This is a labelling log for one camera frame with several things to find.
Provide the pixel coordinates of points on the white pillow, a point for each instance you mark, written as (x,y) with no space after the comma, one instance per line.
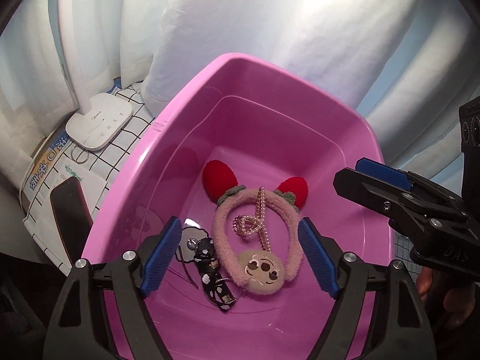
(300,26)

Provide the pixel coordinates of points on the pearl hair claw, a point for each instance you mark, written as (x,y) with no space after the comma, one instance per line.
(258,225)

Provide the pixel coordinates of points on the pink plastic bin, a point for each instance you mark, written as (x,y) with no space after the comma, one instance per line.
(262,127)

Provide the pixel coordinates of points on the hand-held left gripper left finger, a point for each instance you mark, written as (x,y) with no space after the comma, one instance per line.
(161,258)

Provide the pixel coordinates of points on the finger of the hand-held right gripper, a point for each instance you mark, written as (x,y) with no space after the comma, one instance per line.
(367,191)
(382,172)

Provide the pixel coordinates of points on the brown hair clip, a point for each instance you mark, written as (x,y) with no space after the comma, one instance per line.
(188,273)
(182,255)

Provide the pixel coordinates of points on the black smartphone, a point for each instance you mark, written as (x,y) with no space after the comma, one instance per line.
(71,221)

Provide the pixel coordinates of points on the black floral hair clip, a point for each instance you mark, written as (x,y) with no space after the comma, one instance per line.
(215,288)

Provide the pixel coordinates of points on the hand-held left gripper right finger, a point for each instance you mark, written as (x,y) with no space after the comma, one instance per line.
(318,258)

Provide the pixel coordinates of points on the white curtain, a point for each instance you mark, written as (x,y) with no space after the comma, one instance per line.
(30,63)

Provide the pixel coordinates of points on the white desk lamp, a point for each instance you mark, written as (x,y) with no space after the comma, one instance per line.
(101,120)

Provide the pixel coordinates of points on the person's right hand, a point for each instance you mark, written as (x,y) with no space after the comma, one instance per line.
(457,303)

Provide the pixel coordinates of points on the pink plush strawberry headband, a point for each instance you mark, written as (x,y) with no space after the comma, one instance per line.
(225,210)

